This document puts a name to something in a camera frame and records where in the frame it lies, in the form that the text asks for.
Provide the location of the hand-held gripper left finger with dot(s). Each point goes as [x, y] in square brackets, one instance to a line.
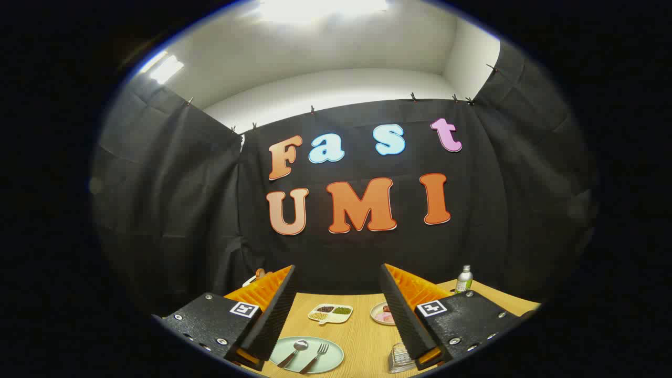
[270, 317]

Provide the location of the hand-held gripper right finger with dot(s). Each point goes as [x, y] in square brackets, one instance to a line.
[401, 315]

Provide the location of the pink ham slice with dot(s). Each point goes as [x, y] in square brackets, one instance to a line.
[386, 317]

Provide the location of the white round dinner plate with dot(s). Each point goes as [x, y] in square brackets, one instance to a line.
[375, 313]

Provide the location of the white toaster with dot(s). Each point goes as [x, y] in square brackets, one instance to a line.
[247, 282]

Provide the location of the pile of yellow beans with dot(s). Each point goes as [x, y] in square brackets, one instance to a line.
[318, 316]

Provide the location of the pile of green beans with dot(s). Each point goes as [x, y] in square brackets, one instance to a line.
[342, 310]

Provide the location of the white divided dish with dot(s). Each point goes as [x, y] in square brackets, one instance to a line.
[330, 321]

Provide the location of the green drink bottle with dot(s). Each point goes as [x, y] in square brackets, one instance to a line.
[464, 283]

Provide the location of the light blue round plate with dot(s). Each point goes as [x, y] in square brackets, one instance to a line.
[336, 356]

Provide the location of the small ceiling light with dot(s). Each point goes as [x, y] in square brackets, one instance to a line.
[165, 67]

